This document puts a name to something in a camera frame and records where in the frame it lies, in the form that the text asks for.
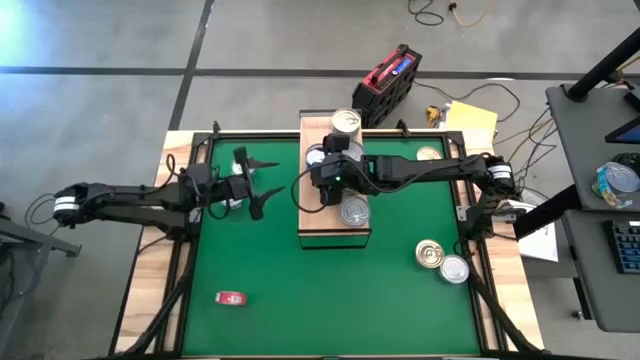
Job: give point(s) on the green table mat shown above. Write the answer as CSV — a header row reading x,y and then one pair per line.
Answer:
x,y
300,330

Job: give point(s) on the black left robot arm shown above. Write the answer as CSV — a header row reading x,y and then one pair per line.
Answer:
x,y
130,195

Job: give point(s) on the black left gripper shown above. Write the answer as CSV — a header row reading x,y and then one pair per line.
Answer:
x,y
240,189

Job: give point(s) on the black metal stand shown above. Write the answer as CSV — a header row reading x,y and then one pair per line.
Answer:
x,y
45,241

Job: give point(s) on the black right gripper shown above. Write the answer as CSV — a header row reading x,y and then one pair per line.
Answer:
x,y
340,175

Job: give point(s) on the yellow power plug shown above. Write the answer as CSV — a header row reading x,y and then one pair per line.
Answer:
x,y
433,115

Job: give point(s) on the black table frame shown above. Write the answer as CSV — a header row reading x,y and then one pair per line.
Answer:
x,y
260,136

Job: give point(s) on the silver-lid seafood can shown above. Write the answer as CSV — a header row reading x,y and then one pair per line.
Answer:
x,y
454,269
354,214
314,156

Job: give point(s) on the black monitor pole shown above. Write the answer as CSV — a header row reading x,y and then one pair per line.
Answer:
x,y
600,70

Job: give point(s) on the red-label seafood can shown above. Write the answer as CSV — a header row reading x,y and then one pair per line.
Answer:
x,y
230,298

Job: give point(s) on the yellow paper pad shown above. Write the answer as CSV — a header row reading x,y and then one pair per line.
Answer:
x,y
470,119

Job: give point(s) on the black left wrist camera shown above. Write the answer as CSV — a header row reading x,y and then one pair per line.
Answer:
x,y
199,176

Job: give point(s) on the wooden shelf with black frame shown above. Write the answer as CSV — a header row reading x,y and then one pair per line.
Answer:
x,y
320,222

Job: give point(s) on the white paper sheet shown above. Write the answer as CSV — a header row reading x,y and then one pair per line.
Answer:
x,y
542,247

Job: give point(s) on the colourful-label can with silver lid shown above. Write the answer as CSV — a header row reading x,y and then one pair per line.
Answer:
x,y
617,180

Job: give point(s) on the grey desk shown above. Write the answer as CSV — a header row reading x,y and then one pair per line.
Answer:
x,y
590,280
580,140

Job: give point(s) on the black desk support bar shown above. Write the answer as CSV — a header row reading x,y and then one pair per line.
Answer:
x,y
545,212

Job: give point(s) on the black keyboard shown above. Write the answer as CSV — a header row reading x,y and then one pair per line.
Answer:
x,y
627,247

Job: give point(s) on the gold-lid pink salmon can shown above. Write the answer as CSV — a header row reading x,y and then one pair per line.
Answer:
x,y
429,151
346,121
429,253

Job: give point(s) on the red and black tool case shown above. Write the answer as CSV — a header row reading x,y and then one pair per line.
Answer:
x,y
385,90

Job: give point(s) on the black tablet screen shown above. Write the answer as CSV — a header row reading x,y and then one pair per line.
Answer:
x,y
627,134

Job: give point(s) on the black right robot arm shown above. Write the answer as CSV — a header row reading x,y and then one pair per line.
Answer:
x,y
430,170

